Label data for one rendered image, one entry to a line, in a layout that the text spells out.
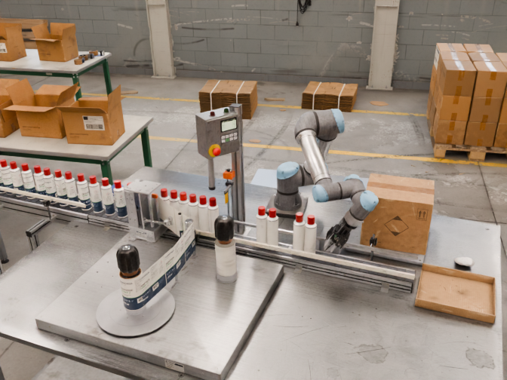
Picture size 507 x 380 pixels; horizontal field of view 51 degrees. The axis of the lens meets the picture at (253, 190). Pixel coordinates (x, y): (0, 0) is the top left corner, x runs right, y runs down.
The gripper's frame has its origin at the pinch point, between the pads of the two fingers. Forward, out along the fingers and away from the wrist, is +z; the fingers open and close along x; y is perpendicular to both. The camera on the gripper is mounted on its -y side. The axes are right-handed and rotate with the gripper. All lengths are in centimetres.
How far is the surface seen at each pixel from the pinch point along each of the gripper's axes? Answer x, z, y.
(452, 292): 52, -18, -1
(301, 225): -15.2, -3.3, 2.3
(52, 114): -200, 112, -92
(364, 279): 19.9, -2.0, 6.0
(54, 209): -124, 79, 6
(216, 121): -72, -19, -2
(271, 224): -26.1, 4.9, 3.1
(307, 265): -2.6, 10.1, 5.5
